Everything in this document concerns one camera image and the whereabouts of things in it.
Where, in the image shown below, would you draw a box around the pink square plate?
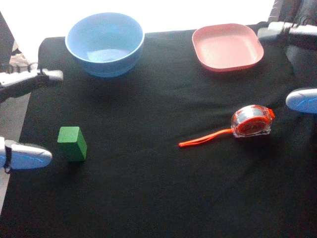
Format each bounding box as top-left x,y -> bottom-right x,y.
192,23 -> 264,73

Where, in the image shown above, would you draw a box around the black table cloth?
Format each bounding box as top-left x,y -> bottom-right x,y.
0,23 -> 317,238

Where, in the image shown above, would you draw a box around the grey background curtain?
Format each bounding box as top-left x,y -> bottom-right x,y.
268,0 -> 317,27

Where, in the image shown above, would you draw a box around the blue bowl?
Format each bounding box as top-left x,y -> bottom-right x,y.
64,12 -> 146,78

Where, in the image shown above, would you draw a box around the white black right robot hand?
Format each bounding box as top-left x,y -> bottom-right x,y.
257,21 -> 317,114

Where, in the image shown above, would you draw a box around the dark background stand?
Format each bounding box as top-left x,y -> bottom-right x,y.
0,11 -> 16,65

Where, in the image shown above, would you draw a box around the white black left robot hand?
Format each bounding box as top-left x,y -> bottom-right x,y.
0,63 -> 64,175

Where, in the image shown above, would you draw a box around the green wooden block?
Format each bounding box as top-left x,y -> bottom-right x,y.
56,126 -> 88,163

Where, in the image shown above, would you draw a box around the clear orange tape measure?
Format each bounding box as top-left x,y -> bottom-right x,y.
178,104 -> 275,148

